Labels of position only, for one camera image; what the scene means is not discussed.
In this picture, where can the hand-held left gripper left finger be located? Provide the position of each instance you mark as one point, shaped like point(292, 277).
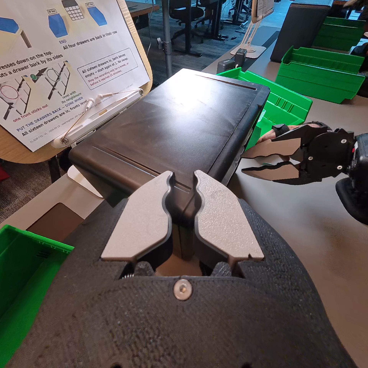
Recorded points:
point(141, 224)

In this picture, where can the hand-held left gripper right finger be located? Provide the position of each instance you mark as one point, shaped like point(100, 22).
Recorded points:
point(227, 230)

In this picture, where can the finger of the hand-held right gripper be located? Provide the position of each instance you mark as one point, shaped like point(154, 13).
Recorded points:
point(276, 148)
point(281, 172)

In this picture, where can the green plastic bin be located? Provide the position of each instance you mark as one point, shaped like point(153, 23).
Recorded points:
point(287, 106)
point(316, 77)
point(26, 273)
point(339, 37)

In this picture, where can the black drawer cabinet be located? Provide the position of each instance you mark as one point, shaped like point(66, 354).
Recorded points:
point(178, 120)
point(299, 31)

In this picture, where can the grey desk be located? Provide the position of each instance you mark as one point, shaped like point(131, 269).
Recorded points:
point(302, 230)

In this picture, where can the brown desk pad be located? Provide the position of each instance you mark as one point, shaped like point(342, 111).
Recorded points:
point(54, 218)

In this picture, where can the person's right hand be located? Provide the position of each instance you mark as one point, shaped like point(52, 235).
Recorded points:
point(264, 138)

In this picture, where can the black power adapter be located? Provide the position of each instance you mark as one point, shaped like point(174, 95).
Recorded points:
point(225, 66)
point(241, 56)

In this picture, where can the white document stand far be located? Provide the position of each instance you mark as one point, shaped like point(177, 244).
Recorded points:
point(253, 31)

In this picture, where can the grey metal pole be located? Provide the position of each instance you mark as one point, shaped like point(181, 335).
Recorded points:
point(166, 43)

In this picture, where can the black office chair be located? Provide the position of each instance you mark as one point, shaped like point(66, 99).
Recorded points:
point(185, 13)

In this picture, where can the printed instruction sheet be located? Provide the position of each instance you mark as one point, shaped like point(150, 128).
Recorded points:
point(57, 72)

